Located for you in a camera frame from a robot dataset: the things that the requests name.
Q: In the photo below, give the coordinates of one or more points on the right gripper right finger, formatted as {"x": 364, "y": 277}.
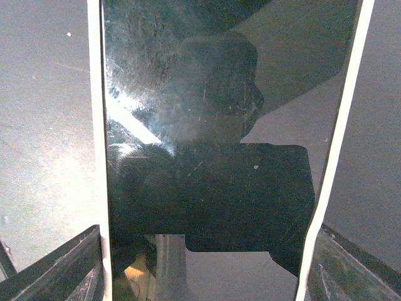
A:
{"x": 341, "y": 270}

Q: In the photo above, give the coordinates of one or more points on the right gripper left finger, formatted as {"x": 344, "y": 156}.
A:
{"x": 75, "y": 264}

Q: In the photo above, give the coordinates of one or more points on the phone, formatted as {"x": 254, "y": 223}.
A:
{"x": 180, "y": 95}

